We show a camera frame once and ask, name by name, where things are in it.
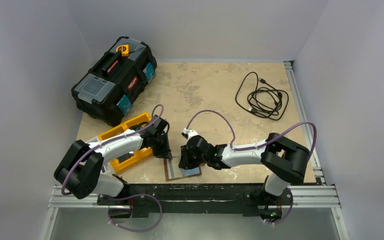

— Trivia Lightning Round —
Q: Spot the brown leather card holder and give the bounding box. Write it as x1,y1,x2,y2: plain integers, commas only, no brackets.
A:
163,156,202,182

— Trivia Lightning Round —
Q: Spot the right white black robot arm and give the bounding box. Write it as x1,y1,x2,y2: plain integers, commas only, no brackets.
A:
178,131,311,204

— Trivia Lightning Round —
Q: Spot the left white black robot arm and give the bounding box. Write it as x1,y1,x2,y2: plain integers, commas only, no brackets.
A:
53,115,172,205

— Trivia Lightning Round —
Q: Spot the card in left compartment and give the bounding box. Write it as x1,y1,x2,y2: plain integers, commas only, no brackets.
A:
117,153,134,164

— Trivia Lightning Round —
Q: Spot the yellow plastic divided bin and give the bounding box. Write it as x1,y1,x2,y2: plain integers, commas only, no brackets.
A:
97,112,153,175

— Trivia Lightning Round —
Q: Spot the black plastic toolbox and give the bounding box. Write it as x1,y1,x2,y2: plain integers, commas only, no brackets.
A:
71,36,157,127

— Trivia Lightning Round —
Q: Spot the orange tape measure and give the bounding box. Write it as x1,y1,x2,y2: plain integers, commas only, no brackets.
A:
115,44,130,57

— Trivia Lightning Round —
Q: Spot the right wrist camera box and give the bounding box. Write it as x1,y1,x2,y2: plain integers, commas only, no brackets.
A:
181,128,199,140

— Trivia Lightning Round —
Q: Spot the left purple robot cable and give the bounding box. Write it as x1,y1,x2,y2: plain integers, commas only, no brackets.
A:
61,104,165,233

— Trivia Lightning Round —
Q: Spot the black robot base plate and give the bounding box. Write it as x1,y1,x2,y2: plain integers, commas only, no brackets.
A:
97,183,293,220

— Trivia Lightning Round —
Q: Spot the black coiled usb cable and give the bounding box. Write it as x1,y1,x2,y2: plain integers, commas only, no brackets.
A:
234,71,290,121

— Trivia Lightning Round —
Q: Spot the aluminium right side rail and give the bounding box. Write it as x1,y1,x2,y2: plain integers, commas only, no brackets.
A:
283,61,326,185

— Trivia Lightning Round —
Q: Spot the aluminium front frame rail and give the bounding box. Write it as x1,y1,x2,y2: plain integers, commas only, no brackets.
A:
48,183,341,208

